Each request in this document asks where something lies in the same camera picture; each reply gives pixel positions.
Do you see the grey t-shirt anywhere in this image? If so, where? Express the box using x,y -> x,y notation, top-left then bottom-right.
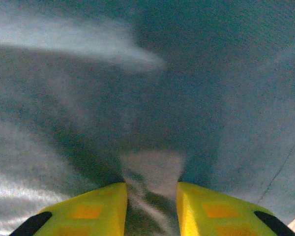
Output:
0,0 -> 295,236

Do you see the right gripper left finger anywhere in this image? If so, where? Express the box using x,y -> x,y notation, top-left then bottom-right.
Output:
9,182 -> 128,236

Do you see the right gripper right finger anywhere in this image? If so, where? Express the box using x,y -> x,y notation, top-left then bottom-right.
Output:
176,181 -> 295,236

